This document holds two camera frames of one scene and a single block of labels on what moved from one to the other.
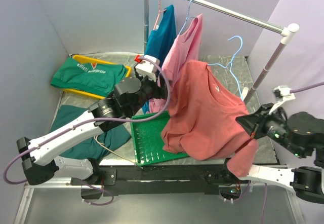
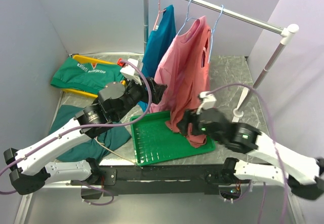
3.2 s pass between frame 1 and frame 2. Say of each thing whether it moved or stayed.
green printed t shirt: stayed
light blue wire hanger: moved
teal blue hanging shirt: stayed
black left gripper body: stayed
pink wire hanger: stayed
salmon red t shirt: moved
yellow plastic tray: stayed
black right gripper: moved
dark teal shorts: stayed
